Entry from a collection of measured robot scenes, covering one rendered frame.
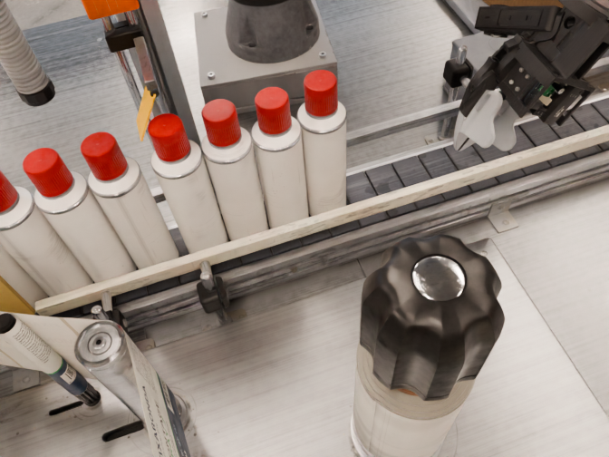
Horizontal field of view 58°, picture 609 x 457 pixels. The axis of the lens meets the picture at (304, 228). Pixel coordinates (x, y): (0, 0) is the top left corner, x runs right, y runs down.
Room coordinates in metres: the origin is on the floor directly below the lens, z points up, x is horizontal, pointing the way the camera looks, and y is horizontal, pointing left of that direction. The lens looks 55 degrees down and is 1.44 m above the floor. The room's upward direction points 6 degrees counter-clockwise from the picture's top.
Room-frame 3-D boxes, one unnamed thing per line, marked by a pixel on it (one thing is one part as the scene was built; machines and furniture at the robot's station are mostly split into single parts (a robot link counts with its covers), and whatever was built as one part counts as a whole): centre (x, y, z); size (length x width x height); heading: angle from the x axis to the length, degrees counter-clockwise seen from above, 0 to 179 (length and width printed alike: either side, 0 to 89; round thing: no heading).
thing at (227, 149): (0.40, 0.07, 0.98); 0.05 x 0.05 x 0.20
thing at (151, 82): (0.43, 0.14, 1.05); 0.10 x 0.04 x 0.33; 14
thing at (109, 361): (0.18, 0.16, 0.97); 0.05 x 0.05 x 0.19
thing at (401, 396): (0.14, -0.07, 1.03); 0.09 x 0.09 x 0.30
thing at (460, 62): (0.55, -0.23, 0.91); 0.07 x 0.03 x 0.16; 14
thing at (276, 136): (0.41, 0.02, 0.98); 0.05 x 0.05 x 0.20
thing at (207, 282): (0.30, 0.11, 0.89); 0.03 x 0.03 x 0.12; 14
